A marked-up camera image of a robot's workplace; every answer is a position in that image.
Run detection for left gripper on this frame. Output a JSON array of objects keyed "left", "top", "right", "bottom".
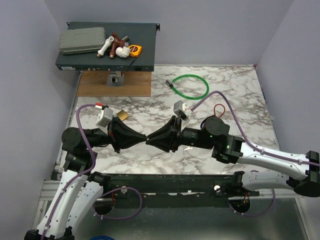
[{"left": 87, "top": 114, "right": 148, "bottom": 152}]

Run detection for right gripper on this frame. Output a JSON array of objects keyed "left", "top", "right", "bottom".
[{"left": 145, "top": 116, "right": 215, "bottom": 154}]

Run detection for brass padlock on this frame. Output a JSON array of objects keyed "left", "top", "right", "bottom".
[{"left": 116, "top": 110, "right": 129, "bottom": 121}]

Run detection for green cable lock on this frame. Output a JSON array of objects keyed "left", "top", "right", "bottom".
[{"left": 165, "top": 74, "right": 210, "bottom": 101}]

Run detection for red cable lock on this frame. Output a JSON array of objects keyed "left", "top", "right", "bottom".
[{"left": 213, "top": 103, "right": 226, "bottom": 118}]

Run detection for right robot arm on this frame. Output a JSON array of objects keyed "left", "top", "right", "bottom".
[{"left": 146, "top": 116, "right": 320, "bottom": 198}]

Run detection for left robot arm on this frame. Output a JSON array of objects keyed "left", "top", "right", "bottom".
[{"left": 24, "top": 116, "right": 147, "bottom": 240}]

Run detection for white elbow fitting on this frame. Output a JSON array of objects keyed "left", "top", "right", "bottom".
[{"left": 115, "top": 46, "right": 131, "bottom": 58}]

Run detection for wooden board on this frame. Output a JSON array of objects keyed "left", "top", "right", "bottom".
[{"left": 76, "top": 71, "right": 152, "bottom": 97}]

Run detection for yellow tape measure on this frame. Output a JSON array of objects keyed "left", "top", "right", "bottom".
[{"left": 128, "top": 44, "right": 143, "bottom": 58}]

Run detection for brown pipe fitting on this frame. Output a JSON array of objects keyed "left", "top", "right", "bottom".
[{"left": 109, "top": 32, "right": 130, "bottom": 58}]

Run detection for white pipe fitting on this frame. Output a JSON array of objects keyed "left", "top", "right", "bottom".
[{"left": 97, "top": 36, "right": 115, "bottom": 58}]

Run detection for grey plastic case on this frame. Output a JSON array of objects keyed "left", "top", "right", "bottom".
[{"left": 59, "top": 27, "right": 106, "bottom": 55}]

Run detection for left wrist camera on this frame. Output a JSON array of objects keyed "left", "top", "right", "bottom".
[{"left": 95, "top": 107, "right": 114, "bottom": 134}]

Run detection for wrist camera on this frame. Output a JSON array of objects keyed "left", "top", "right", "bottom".
[
  {"left": 173, "top": 100, "right": 193, "bottom": 121},
  {"left": 95, "top": 107, "right": 114, "bottom": 134}
]

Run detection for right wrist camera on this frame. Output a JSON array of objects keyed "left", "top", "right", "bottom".
[{"left": 173, "top": 100, "right": 193, "bottom": 121}]

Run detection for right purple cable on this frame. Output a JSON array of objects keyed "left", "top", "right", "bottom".
[{"left": 190, "top": 90, "right": 320, "bottom": 218}]

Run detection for purple cable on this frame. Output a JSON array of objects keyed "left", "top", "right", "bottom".
[
  {"left": 190, "top": 90, "right": 320, "bottom": 218},
  {"left": 39, "top": 102, "right": 144, "bottom": 240}
]

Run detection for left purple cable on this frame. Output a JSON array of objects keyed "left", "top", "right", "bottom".
[{"left": 39, "top": 102, "right": 144, "bottom": 240}]

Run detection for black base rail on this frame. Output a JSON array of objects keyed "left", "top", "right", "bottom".
[{"left": 90, "top": 171, "right": 258, "bottom": 214}]

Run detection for grey metal bracket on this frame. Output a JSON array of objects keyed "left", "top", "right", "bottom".
[{"left": 106, "top": 71, "right": 124, "bottom": 87}]

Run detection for dark rack switch box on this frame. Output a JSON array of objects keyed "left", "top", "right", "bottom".
[{"left": 55, "top": 21, "right": 161, "bottom": 72}]

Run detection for blue cable coil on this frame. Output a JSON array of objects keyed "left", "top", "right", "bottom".
[{"left": 88, "top": 234, "right": 115, "bottom": 240}]

